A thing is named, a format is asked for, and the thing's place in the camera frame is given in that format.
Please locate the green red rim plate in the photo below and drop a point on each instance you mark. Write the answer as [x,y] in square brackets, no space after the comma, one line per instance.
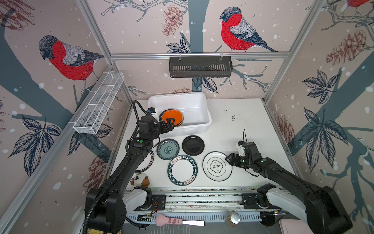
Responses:
[146,164]
[160,114]

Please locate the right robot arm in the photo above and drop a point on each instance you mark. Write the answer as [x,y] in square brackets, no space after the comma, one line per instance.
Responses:
[319,207]

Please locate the pink tray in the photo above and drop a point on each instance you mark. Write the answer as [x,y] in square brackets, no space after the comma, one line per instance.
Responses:
[294,226]

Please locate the white plate black emblem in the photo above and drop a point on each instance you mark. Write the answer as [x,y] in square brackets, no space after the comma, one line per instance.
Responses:
[216,167]

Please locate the teal patterned small plate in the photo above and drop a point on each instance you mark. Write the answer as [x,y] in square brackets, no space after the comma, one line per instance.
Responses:
[168,149]

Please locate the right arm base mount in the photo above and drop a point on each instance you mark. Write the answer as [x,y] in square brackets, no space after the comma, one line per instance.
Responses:
[249,201]

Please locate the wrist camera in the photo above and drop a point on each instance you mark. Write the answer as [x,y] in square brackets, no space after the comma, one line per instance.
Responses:
[239,146]
[151,111]

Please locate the green rim lettered plate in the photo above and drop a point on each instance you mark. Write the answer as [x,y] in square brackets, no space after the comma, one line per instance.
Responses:
[182,170]

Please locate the brown white plush toy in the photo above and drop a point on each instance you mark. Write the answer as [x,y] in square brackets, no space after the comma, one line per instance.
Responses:
[140,179]

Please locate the white plastic bin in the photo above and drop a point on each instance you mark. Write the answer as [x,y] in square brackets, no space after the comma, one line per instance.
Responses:
[194,108]

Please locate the white wire mesh basket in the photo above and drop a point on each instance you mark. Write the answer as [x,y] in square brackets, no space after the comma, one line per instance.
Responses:
[95,112]

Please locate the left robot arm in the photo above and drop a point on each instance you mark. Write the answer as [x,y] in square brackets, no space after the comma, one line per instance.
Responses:
[106,208]

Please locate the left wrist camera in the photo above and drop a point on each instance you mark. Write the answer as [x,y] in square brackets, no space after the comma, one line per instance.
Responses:
[151,111]

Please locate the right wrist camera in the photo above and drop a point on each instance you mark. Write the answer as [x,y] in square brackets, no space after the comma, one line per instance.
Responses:
[239,146]

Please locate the black hanging shelf basket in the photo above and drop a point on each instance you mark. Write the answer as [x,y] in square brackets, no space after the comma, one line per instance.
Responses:
[200,67]

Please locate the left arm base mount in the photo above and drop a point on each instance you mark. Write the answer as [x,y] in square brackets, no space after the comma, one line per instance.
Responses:
[158,203]

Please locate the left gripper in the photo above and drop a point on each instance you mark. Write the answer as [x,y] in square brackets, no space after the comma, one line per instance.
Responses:
[170,126]

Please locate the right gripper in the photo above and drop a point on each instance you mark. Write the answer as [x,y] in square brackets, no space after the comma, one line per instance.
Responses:
[233,158]

